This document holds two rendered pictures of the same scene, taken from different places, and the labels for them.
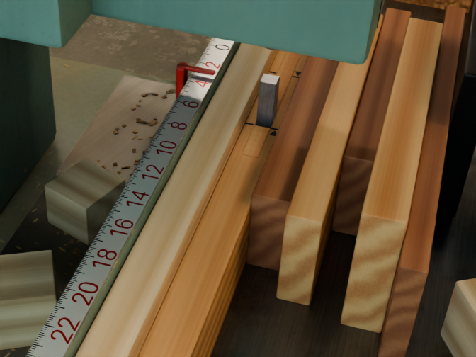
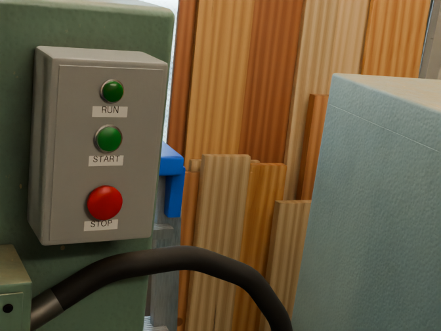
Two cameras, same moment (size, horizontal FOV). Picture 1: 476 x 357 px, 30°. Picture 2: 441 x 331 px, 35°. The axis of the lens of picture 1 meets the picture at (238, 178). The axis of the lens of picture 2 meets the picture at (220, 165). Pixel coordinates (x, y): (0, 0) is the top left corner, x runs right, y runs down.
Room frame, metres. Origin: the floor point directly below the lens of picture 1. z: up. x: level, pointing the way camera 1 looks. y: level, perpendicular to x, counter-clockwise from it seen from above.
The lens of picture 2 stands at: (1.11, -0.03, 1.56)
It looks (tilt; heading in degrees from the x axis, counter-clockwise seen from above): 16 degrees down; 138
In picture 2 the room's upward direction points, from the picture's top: 7 degrees clockwise
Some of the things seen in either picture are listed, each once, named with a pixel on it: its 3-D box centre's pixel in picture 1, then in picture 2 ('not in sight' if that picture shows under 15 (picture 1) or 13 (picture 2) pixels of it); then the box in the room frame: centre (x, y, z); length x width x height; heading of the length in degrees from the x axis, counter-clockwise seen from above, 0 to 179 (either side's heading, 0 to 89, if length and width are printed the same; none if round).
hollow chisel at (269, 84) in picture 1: (265, 117); not in sight; (0.39, -0.01, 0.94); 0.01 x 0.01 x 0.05; 78
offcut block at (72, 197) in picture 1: (86, 200); not in sight; (0.45, 0.10, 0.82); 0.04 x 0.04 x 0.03; 57
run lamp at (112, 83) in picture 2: not in sight; (113, 91); (0.64, 0.26, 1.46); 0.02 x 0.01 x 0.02; 78
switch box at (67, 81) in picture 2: not in sight; (95, 145); (0.60, 0.27, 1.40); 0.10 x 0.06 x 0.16; 78
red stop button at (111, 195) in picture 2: not in sight; (104, 202); (0.64, 0.26, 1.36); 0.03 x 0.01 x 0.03; 78
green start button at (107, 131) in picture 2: not in sight; (109, 139); (0.64, 0.26, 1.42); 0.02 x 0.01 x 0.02; 78
